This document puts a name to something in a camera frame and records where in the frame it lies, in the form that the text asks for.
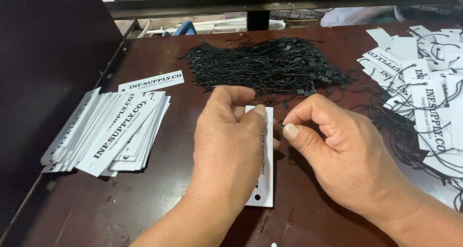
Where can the person's right hand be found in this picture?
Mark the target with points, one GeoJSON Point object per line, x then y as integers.
{"type": "Point", "coordinates": [347, 164]}

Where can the person's left hand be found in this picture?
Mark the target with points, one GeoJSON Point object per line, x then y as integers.
{"type": "Point", "coordinates": [226, 156]}

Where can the white paper hang tag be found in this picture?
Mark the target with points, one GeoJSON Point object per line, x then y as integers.
{"type": "Point", "coordinates": [264, 182]}

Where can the heap of strung white tags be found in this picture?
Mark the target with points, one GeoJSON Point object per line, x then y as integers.
{"type": "Point", "coordinates": [423, 106]}

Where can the white printed paper tag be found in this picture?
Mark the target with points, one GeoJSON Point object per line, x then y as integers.
{"type": "Point", "coordinates": [152, 81]}

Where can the stack of white printed tags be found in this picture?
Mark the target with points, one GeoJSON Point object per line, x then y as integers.
{"type": "Point", "coordinates": [108, 131]}

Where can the blue plastic object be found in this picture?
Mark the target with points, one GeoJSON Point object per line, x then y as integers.
{"type": "Point", "coordinates": [184, 28]}

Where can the white cloth bag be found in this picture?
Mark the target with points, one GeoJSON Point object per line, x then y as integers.
{"type": "Point", "coordinates": [358, 15]}

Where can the printed grey sheet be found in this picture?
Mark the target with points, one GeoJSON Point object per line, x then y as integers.
{"type": "Point", "coordinates": [296, 14]}

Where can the dark brown side panel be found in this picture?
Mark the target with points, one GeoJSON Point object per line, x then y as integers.
{"type": "Point", "coordinates": [50, 77]}

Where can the black metal post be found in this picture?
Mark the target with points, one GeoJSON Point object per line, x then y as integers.
{"type": "Point", "coordinates": [258, 20]}

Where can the dark metal frame bar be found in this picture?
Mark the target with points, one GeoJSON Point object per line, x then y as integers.
{"type": "Point", "coordinates": [275, 1]}

